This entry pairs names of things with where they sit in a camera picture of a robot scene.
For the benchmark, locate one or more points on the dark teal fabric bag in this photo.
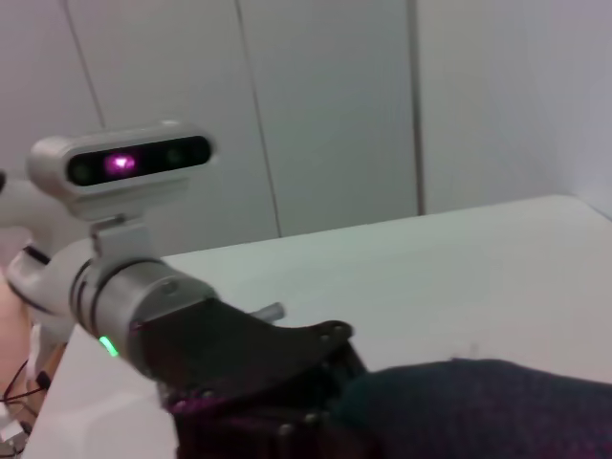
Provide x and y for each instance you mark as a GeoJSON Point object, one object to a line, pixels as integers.
{"type": "Point", "coordinates": [478, 411]}

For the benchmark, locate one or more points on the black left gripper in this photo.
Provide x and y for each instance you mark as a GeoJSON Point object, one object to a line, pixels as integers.
{"type": "Point", "coordinates": [229, 344]}

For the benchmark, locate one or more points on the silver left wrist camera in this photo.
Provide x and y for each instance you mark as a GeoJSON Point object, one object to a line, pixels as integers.
{"type": "Point", "coordinates": [52, 158]}

